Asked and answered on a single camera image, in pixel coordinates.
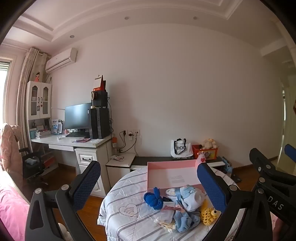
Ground white tote bag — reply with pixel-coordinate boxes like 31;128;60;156
171;138;193;158

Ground blue white desk box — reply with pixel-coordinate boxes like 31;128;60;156
51;119;63;135

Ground black computer tower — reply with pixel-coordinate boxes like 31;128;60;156
90;107;110;139

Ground white desk with drawers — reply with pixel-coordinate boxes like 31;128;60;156
31;133;115;197

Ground orange storage box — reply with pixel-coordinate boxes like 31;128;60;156
191;144;219;160

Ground red triangular stand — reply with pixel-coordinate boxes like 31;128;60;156
93;75;107;92

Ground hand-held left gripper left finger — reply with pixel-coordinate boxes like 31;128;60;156
25;160;102;241

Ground pink heart plush toy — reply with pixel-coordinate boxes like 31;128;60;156
196;151;207;166

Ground blue hooded monkey doll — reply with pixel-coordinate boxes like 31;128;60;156
161;204;201;233

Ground beige plush toy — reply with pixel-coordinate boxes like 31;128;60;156
201;138;218;150

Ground light blue boxes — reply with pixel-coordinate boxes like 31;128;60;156
222;156;233;173

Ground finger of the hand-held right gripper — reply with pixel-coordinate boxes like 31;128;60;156
249;148;296;186
285;144;296;163

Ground pink padded coat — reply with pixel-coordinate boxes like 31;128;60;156
0;123;22;173

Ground light blue printed baby clothing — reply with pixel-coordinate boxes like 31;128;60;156
165;185;206;212

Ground bright pink blanket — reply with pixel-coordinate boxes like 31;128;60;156
0;171;30;241

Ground white air conditioner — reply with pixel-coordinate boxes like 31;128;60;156
45;47;77;73

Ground clear cotton swab bag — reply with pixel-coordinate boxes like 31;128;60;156
153;211;177;232

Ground pink cardboard box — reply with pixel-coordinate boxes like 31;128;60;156
147;161;208;193

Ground black computer monitor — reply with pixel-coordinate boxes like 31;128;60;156
63;103;92;133

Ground white door frame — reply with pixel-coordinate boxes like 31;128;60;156
279;76;296;160

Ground black office chair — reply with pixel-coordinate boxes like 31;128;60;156
18;147;50;186

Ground black power cable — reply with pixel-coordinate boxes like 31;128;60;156
119;131;139;153

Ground yellow crochet toy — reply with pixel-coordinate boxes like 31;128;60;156
200;200;221;226

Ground white hutch cabinet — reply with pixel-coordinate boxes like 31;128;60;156
25;81;52;139

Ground black box with round dial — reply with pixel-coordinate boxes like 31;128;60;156
91;90;108;109

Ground blue knitted toy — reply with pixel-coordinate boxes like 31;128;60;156
143;187;164;210

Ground low black white cabinet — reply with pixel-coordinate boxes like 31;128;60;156
106;153;232;197

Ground white rounded bedpost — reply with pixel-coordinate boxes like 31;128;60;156
58;222;70;239

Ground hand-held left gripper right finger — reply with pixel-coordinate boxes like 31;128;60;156
196;163;272;241

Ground black keyboard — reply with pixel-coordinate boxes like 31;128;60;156
66;132;90;138

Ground white striped quilt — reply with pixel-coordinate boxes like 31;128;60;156
97;167;241;241

